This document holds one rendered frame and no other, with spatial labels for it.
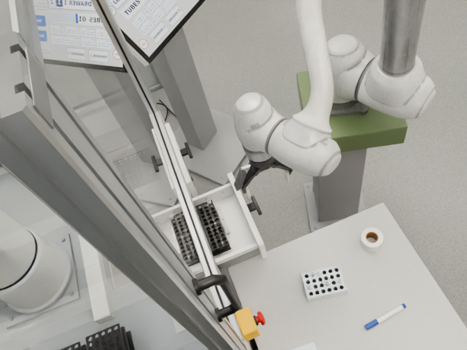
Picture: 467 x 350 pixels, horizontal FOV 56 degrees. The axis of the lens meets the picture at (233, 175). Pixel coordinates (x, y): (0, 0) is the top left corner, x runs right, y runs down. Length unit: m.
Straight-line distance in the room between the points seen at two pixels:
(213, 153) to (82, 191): 2.32
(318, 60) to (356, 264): 0.71
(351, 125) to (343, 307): 0.64
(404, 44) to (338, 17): 2.12
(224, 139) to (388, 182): 0.97
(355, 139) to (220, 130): 1.26
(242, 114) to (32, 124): 0.82
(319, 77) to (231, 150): 1.64
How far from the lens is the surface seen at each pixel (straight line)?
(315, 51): 1.08
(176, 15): 2.00
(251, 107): 1.08
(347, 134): 1.63
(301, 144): 1.04
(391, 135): 1.69
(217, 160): 2.63
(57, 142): 0.32
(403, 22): 1.27
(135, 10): 1.93
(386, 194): 2.50
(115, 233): 0.42
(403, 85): 1.43
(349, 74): 1.52
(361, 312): 1.46
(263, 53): 3.20
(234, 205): 1.53
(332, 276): 1.46
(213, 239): 1.42
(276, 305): 1.46
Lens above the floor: 2.17
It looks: 57 degrees down
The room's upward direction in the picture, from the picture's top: 18 degrees counter-clockwise
